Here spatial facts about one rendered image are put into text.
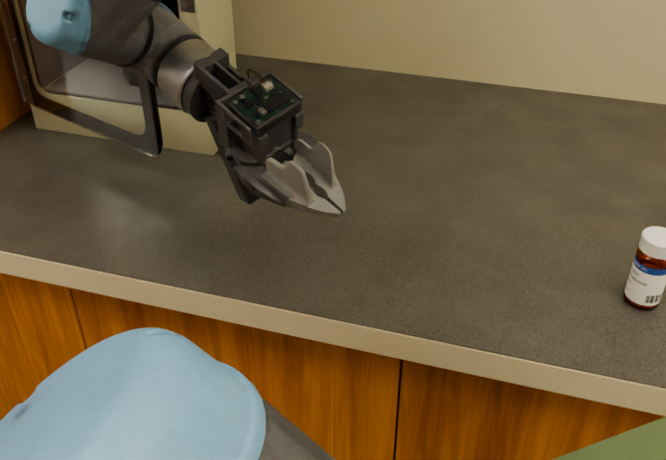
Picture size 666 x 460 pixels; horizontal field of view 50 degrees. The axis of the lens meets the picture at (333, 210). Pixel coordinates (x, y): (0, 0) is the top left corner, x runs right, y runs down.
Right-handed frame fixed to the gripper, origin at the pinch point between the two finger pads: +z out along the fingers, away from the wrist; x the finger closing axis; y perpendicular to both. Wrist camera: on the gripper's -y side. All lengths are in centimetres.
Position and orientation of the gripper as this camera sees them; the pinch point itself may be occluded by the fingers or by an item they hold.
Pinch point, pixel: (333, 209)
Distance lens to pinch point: 72.4
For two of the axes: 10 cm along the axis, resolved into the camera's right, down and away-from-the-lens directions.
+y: 0.5, -6.0, -8.0
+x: 7.3, -5.3, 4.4
